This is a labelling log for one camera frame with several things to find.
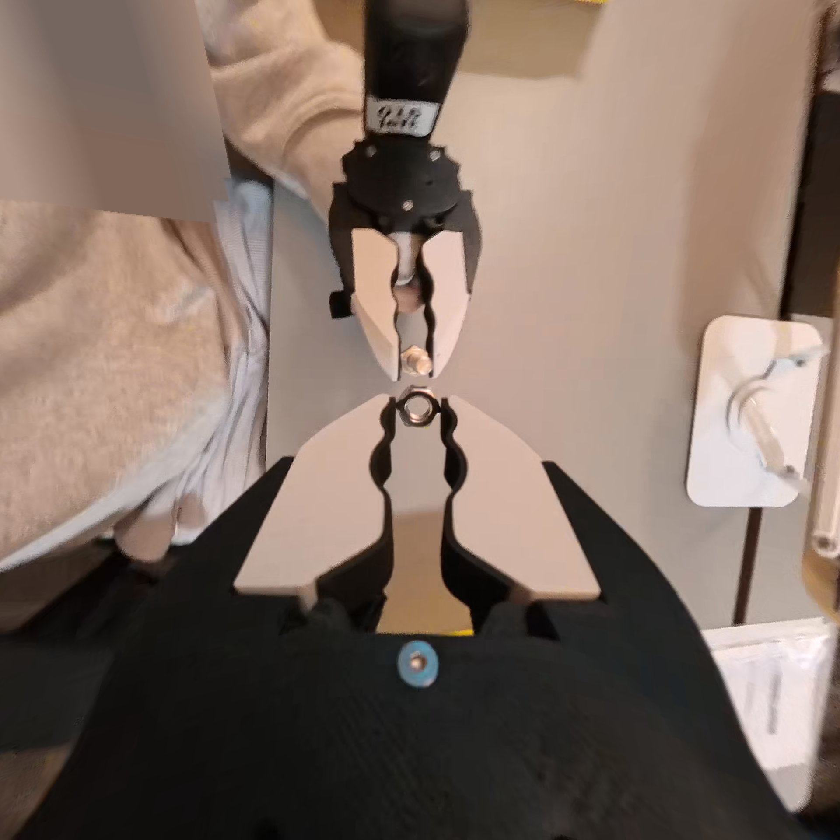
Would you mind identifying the person's left forearm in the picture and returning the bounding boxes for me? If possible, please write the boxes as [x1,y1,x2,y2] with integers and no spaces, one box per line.
[209,0,367,221]

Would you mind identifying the grey desk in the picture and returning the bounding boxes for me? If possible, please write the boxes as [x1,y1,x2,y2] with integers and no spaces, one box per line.
[265,0,823,634]

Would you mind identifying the white stand base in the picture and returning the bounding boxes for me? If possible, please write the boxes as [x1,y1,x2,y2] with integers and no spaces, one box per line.
[685,315,826,508]

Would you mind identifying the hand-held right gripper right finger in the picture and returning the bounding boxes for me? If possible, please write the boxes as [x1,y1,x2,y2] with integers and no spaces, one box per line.
[441,394,602,601]

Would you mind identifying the metal hex nut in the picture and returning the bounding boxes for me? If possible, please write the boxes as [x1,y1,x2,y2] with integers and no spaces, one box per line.
[396,387,442,429]

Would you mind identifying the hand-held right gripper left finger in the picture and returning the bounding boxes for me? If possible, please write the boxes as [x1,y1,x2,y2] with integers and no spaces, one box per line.
[233,392,399,611]

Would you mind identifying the person's torso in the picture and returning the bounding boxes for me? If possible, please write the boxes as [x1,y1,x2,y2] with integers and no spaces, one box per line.
[0,180,274,573]

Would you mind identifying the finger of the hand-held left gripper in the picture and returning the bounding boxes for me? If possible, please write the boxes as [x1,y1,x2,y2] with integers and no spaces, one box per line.
[351,228,402,383]
[420,230,473,379]

